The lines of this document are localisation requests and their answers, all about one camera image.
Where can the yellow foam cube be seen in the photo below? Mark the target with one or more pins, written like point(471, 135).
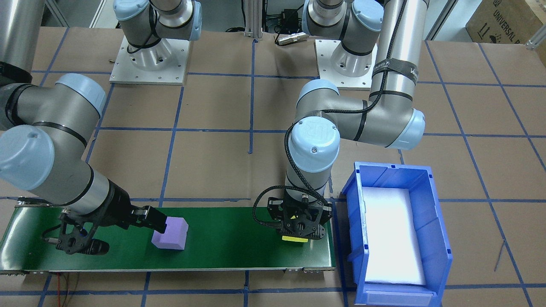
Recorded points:
point(294, 239)

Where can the purple foam cube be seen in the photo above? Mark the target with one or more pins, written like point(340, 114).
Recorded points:
point(170, 234)

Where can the green conveyor belt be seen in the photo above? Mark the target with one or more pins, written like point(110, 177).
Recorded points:
point(213, 243)

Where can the white foam pad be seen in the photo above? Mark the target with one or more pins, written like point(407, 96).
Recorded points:
point(392, 238)

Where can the blue plastic storage bin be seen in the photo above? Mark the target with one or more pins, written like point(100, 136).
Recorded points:
point(435, 238)

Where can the silver metal connector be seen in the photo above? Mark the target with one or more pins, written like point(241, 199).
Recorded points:
point(292, 38)

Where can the black power adapter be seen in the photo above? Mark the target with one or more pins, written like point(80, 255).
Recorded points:
point(290, 13)

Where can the brown cardboard box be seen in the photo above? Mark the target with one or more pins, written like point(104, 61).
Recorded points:
point(503, 21)

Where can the aluminium extrusion piece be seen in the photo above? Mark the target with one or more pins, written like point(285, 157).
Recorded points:
point(536, 42)

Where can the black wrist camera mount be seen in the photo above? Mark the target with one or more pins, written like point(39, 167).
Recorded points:
point(85, 246)

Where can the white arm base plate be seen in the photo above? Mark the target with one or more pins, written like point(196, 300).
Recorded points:
point(328, 81)
point(123, 72)

